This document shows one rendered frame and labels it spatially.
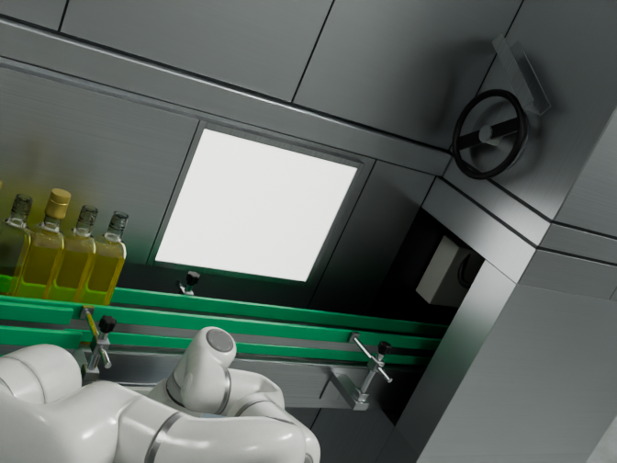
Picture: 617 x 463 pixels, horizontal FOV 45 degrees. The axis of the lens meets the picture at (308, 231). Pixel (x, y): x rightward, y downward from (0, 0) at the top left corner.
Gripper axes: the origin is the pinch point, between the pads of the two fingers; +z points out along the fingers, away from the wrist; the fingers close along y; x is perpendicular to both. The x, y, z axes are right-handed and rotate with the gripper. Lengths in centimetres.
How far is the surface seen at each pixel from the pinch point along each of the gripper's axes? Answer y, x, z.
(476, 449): -90, -2, 4
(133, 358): 1.9, -17.3, -1.8
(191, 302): -10.6, -28.8, -7.6
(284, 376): -35.0, -17.9, 0.8
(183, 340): -8.0, -20.4, -5.0
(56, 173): 22, -41, -25
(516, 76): -64, -45, -74
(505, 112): -69, -46, -65
